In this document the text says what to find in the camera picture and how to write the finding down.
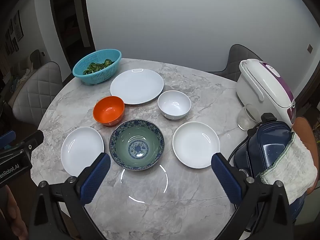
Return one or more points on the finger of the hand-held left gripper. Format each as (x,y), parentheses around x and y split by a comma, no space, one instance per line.
(35,138)
(6,138)

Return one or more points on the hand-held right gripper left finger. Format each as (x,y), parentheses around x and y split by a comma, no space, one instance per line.
(96,177)

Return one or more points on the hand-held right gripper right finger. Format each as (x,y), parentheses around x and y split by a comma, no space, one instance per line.
(225,177)

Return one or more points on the small white deep plate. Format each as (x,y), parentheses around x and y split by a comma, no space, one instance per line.
(81,147)
(195,145)

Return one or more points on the blue patterned green bowl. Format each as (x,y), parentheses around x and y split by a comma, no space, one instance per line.
(136,145)

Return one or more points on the orange bowl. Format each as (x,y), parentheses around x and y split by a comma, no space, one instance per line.
(108,110)

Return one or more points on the white bowl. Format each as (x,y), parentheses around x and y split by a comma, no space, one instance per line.
(174,103)

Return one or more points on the large white plate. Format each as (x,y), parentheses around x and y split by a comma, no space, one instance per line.
(136,86)

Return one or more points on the person's left hand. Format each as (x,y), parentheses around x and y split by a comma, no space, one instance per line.
(12,217)

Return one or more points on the grey quilted chair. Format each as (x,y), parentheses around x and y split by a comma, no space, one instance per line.
(37,90)

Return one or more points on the navy blue electric cooker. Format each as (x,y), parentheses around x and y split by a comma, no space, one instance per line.
(265,140)

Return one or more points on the white dish towel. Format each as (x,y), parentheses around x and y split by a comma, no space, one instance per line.
(287,167)

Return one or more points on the clear glass cup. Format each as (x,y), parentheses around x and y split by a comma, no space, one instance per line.
(246,117)

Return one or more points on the green leafy vegetables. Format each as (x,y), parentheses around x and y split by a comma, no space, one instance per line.
(96,66)

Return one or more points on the white and purple rice cooker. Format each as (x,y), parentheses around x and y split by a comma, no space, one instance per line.
(260,85)

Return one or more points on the teal plastic colander basket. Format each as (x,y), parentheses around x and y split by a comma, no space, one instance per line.
(105,55)

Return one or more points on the dark grey chair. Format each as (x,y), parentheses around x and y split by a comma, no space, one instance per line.
(237,57)

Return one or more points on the group of wall picture frames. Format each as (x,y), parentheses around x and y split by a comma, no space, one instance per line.
(15,32)

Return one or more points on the dark wooden door frame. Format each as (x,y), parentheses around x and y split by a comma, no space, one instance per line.
(72,12)

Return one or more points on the wall socket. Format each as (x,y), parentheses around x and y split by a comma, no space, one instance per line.
(310,49)

